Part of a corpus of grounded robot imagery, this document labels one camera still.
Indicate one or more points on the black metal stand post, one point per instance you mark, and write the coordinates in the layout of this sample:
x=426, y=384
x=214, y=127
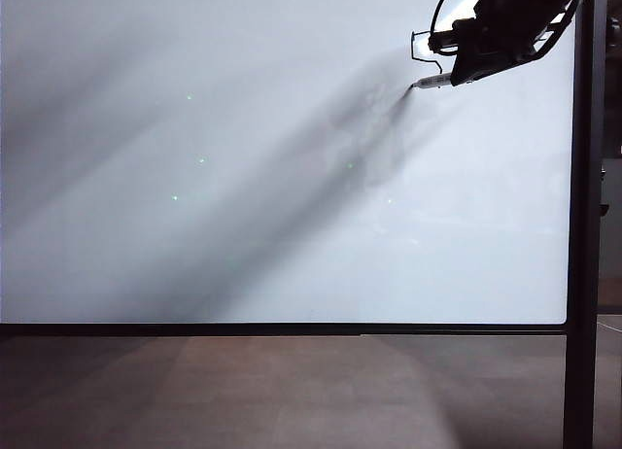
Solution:
x=583, y=225

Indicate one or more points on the white whiteboard with black frame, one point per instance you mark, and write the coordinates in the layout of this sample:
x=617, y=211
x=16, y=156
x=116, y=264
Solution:
x=243, y=225

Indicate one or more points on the black clamp knob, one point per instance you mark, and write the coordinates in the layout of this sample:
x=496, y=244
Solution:
x=612, y=27

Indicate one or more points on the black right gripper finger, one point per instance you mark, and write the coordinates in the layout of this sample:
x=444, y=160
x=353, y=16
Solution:
x=454, y=40
x=491, y=65

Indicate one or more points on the white marker pen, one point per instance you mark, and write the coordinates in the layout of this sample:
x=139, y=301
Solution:
x=432, y=82

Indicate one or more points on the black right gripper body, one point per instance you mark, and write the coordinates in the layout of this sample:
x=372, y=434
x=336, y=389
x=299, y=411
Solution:
x=520, y=11

